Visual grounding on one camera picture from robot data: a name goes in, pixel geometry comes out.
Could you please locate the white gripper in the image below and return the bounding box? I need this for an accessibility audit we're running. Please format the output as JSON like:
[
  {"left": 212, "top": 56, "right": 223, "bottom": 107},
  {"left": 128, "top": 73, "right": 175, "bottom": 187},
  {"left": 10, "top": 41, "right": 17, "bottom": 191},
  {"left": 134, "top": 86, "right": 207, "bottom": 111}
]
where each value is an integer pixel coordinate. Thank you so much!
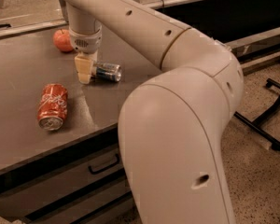
[{"left": 69, "top": 29, "right": 102, "bottom": 84}]

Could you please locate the silver blue redbull can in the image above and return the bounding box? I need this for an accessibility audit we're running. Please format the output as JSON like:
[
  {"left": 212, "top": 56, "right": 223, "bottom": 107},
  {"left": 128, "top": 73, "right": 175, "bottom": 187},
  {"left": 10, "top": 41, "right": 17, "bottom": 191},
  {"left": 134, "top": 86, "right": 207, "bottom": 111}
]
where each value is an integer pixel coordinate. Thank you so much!
[{"left": 92, "top": 63, "right": 122, "bottom": 82}]

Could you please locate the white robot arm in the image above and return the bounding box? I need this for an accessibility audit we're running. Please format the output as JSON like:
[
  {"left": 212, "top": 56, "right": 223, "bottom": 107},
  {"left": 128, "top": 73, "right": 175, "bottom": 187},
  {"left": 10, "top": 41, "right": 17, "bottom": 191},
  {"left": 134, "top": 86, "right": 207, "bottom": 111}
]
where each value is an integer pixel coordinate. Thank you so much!
[{"left": 64, "top": 0, "right": 244, "bottom": 224}]

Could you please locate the red coca-cola can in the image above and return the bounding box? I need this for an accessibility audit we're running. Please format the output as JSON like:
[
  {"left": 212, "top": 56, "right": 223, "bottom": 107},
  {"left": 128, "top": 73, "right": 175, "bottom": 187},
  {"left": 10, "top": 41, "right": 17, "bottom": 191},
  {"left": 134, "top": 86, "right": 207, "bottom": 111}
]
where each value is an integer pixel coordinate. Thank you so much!
[{"left": 37, "top": 84, "right": 68, "bottom": 131}]

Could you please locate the red apple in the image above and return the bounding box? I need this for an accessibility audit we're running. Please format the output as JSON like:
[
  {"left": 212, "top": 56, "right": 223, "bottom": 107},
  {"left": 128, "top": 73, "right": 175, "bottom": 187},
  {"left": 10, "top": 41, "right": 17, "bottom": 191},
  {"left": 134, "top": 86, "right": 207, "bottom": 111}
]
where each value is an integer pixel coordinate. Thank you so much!
[{"left": 53, "top": 29, "right": 73, "bottom": 52}]

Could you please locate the grey drawer cabinet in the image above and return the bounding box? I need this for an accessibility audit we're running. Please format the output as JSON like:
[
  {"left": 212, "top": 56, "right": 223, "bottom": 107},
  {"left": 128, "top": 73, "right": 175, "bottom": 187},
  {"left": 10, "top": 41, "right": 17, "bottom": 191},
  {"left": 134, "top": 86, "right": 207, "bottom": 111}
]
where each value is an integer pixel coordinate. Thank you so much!
[{"left": 0, "top": 29, "right": 160, "bottom": 224}]

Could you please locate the black floor stand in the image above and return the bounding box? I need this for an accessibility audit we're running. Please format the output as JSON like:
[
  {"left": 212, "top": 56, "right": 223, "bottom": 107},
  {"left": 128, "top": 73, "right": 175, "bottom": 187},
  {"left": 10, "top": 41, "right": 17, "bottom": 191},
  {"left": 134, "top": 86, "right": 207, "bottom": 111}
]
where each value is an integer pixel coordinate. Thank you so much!
[{"left": 234, "top": 78, "right": 280, "bottom": 151}]

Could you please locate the black drawer handle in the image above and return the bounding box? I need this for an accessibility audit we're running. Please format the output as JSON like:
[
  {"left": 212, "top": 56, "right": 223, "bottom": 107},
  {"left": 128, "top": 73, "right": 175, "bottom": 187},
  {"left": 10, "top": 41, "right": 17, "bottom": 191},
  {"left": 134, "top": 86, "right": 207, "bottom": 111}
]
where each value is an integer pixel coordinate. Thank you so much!
[{"left": 88, "top": 153, "right": 120, "bottom": 175}]

